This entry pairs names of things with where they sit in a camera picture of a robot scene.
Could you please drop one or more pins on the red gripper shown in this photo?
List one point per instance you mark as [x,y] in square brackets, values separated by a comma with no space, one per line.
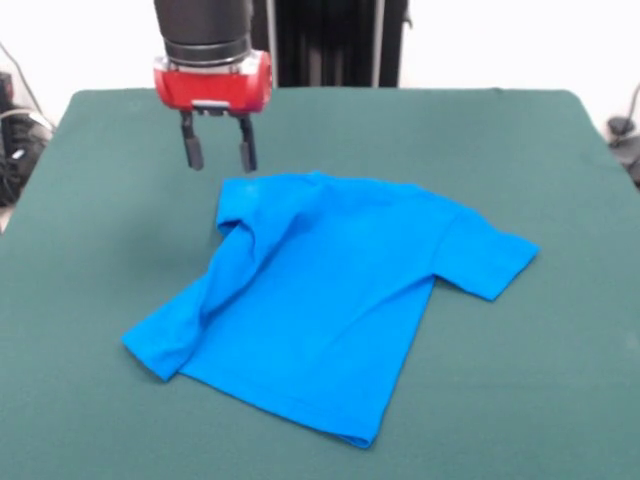
[215,90]

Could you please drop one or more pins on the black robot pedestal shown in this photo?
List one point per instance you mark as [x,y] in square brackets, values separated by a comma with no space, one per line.
[340,45]

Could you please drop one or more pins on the blue GAME print t-shirt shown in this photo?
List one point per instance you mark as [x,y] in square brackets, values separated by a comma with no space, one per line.
[320,300]

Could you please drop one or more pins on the dark green table cloth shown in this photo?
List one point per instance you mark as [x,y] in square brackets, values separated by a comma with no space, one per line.
[100,425]

